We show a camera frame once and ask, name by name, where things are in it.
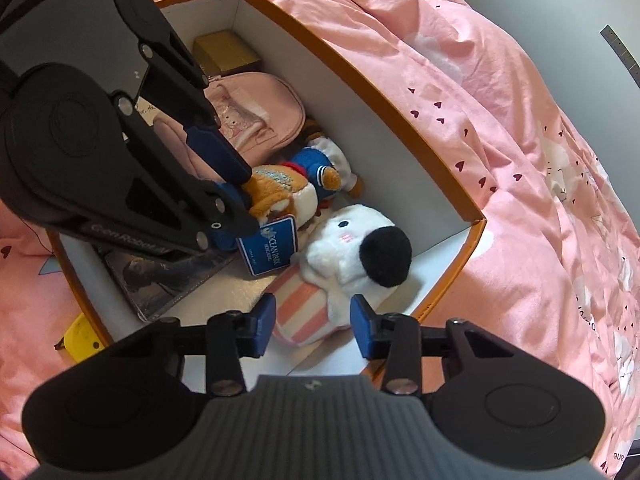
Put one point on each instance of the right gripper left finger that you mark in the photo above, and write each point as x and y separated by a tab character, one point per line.
232	336

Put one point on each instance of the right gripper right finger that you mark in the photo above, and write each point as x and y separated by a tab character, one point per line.
395	339

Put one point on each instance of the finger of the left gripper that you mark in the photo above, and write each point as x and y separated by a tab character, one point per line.
174	83
202	204

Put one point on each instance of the small gold gift box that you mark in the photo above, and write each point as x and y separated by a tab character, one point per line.
224	53

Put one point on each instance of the bear plush with blue tag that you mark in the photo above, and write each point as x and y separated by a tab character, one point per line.
285	196

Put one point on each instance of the illustrated card pack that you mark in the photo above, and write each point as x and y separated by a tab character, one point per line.
151	287

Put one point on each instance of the pink mini backpack pouch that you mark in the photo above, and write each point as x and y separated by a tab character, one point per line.
259	115

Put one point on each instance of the white dog plush striped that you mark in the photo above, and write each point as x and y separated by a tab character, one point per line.
356	250

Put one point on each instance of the yellow tape measure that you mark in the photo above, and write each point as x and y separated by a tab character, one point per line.
80	341

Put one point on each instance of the orange cardboard storage box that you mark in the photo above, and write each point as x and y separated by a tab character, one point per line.
402	175

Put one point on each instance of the pink patterned duvet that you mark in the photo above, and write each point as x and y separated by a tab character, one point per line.
557	268

